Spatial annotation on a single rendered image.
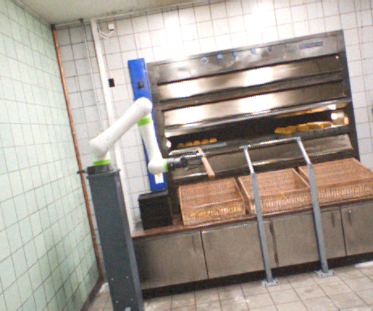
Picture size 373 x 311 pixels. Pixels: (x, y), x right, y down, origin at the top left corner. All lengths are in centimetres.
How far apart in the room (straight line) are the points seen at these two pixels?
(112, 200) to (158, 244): 76
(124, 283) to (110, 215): 50
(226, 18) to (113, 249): 236
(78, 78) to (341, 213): 272
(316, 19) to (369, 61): 66
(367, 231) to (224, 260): 125
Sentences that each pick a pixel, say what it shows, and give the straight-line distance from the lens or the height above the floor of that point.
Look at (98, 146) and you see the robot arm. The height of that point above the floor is 139.
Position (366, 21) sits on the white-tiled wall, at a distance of 409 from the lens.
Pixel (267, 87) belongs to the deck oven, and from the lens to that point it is 366.
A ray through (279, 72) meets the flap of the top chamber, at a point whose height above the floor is 180.
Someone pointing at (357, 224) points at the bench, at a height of 36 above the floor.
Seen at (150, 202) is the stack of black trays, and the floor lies 82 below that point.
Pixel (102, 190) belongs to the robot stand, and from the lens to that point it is 259.
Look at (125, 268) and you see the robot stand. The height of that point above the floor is 51.
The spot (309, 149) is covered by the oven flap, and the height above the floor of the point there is 100.
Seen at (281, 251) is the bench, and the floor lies 24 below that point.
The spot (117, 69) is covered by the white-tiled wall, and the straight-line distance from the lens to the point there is 365.
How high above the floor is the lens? 141
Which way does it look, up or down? 4 degrees down
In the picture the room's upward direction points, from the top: 10 degrees counter-clockwise
